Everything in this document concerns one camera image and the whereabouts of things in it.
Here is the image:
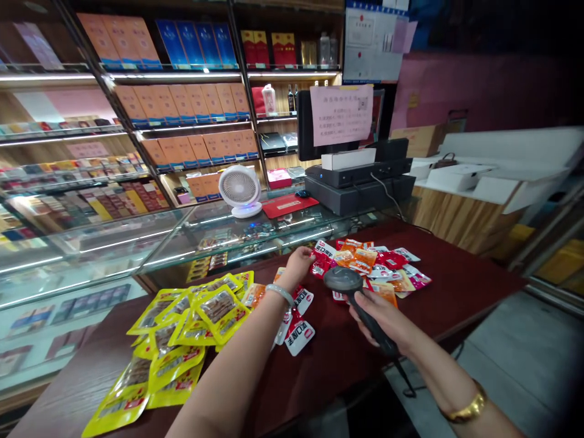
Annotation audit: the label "grey handheld barcode scanner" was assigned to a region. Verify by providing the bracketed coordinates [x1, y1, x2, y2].
[323, 266, 398, 358]

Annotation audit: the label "orange snack packet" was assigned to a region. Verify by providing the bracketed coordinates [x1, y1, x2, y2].
[240, 282, 267, 310]

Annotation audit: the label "cardboard box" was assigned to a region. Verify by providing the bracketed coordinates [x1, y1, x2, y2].
[389, 123, 451, 159]

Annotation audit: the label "pile of red orange packets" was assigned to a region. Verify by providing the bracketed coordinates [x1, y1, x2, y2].
[329, 238, 433, 307]

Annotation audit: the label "person's right hand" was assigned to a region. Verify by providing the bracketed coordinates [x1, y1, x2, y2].
[348, 289, 415, 356]

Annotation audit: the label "person's right fingers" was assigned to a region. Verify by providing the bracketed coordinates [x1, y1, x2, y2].
[348, 290, 380, 329]

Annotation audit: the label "white desk fan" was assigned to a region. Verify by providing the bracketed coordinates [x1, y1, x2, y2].
[217, 164, 263, 220]

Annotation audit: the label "white flat box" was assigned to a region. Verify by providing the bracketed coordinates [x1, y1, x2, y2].
[425, 163, 497, 193]

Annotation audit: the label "notice board with papers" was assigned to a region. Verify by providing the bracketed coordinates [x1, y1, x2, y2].
[342, 0, 419, 86]

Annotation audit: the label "pile of yellow packets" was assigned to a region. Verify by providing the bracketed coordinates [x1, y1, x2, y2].
[81, 269, 255, 438]

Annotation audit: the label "black monitor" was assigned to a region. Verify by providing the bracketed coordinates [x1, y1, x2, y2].
[297, 88, 385, 162]

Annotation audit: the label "white and wood counter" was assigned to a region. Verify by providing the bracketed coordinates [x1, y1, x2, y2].
[409, 126, 584, 257]

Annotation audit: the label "black scanner cable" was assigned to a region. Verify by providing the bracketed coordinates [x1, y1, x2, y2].
[393, 353, 418, 398]

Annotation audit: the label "single red snack packet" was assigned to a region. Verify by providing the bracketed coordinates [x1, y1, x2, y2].
[309, 238, 338, 280]

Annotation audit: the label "wall shelf with cartons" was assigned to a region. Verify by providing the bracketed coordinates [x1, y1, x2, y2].
[0, 0, 346, 256]

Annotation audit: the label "red mouse pad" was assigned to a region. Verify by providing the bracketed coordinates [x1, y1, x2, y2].
[261, 193, 320, 220]

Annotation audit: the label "person's left hand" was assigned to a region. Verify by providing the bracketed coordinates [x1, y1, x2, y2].
[273, 245, 317, 295]

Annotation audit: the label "glass display counter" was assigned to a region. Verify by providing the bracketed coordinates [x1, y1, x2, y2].
[0, 181, 389, 402]

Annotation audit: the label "white receipt printer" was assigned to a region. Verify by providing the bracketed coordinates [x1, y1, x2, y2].
[321, 147, 378, 172]

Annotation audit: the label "pink paper notice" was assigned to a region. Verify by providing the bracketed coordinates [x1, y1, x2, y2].
[310, 83, 375, 148]

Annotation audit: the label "cluster of red-white packets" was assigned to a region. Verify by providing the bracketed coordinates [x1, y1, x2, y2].
[273, 266, 316, 358]

